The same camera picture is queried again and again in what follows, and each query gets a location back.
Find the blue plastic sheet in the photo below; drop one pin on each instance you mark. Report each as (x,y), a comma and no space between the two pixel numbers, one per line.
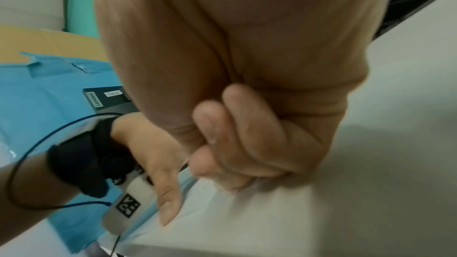
(35,95)

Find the black device with white labels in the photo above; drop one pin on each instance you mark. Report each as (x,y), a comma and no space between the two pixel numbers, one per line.
(107,103)

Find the person's right hand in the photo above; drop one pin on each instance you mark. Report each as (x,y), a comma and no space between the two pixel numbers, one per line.
(250,52)

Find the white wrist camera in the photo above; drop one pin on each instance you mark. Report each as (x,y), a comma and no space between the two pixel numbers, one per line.
(142,191)

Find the person's left hand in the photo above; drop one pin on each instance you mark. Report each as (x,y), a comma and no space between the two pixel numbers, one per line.
(153,151)

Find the person's left forearm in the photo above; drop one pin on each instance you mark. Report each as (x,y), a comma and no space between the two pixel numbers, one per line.
(28,208)

